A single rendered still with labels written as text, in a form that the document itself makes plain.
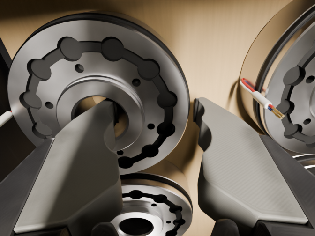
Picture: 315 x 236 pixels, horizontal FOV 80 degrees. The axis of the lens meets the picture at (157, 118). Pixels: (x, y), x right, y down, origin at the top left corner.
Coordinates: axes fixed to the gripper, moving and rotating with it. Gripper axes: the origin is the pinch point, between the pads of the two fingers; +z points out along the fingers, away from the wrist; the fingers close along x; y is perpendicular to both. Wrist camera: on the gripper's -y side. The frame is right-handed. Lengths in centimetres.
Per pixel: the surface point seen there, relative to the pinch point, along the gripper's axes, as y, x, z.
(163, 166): 6.8, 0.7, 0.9
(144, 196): 7.8, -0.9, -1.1
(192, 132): 3.9, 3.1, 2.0
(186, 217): 10.8, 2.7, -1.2
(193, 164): 7.6, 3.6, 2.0
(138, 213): 9.2, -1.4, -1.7
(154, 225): 11.0, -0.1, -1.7
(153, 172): 6.4, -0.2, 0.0
